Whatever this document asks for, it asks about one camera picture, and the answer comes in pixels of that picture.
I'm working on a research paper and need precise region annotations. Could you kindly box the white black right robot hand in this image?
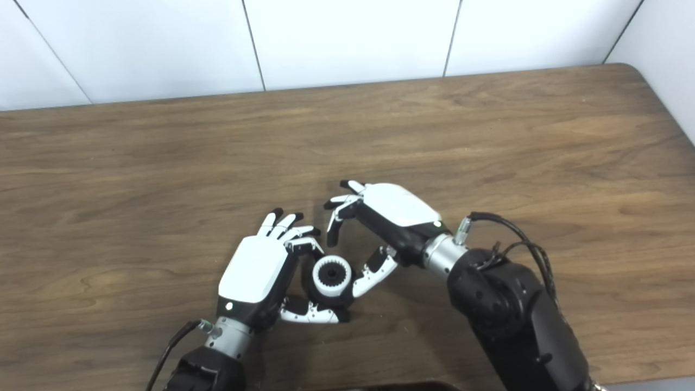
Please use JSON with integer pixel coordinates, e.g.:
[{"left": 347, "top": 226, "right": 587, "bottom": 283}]
[{"left": 324, "top": 180, "right": 451, "bottom": 298}]

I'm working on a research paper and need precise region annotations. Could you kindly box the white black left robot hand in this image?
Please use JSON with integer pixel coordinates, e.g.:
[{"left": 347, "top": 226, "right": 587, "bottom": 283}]
[{"left": 217, "top": 208, "right": 353, "bottom": 332}]

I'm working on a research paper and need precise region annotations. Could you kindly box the white plastic ring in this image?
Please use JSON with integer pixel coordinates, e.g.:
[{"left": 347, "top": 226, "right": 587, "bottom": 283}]
[{"left": 312, "top": 255, "right": 350, "bottom": 298}]

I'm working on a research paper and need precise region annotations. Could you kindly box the round black plastic part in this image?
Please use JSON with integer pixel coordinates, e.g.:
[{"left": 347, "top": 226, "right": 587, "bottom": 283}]
[{"left": 301, "top": 258, "right": 357, "bottom": 311}]

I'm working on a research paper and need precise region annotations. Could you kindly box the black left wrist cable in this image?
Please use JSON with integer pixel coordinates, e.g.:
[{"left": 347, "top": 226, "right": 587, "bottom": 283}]
[{"left": 146, "top": 319, "right": 220, "bottom": 391}]

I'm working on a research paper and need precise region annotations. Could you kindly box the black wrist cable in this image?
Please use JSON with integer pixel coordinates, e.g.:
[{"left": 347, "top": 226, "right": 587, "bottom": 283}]
[
  {"left": 455, "top": 212, "right": 560, "bottom": 306},
  {"left": 146, "top": 319, "right": 220, "bottom": 391}
]

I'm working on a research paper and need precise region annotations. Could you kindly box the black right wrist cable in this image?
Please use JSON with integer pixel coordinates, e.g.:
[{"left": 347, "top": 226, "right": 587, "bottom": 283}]
[{"left": 455, "top": 212, "right": 560, "bottom": 306}]

